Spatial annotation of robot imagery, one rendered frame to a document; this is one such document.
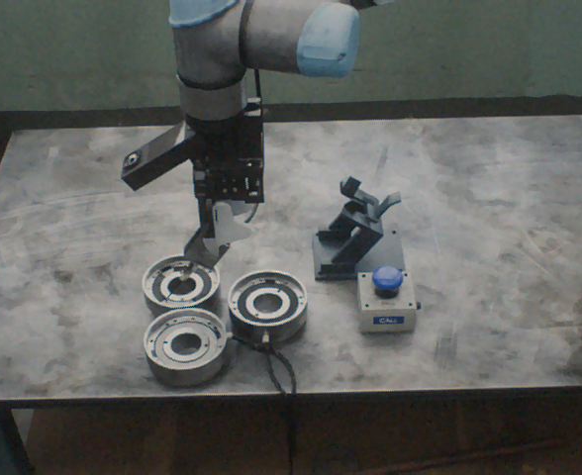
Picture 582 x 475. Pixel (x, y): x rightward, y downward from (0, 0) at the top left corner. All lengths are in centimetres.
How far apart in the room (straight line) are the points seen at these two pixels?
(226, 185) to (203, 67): 17
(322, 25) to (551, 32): 204
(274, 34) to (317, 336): 45
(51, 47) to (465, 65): 125
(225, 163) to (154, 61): 184
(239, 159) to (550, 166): 64
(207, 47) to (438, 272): 53
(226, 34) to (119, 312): 48
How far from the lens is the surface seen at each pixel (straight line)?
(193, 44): 97
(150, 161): 106
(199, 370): 115
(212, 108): 101
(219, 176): 106
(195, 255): 117
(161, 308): 123
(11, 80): 301
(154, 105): 297
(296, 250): 135
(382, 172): 150
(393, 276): 120
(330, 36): 93
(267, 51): 95
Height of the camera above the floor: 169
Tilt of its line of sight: 41 degrees down
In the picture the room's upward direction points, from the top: 2 degrees counter-clockwise
